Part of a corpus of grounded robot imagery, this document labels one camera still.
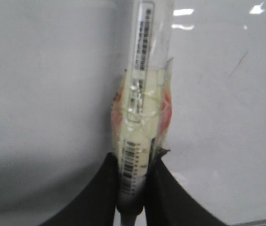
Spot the large white whiteboard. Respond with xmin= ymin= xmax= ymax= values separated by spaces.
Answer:
xmin=0 ymin=0 xmax=266 ymax=226

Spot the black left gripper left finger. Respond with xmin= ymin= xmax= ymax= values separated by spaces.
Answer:
xmin=42 ymin=153 xmax=118 ymax=226

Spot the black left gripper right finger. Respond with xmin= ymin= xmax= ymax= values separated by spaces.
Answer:
xmin=144 ymin=149 xmax=225 ymax=226

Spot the white black-tipped whiteboard marker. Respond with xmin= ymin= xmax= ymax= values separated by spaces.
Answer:
xmin=111 ymin=0 xmax=174 ymax=226

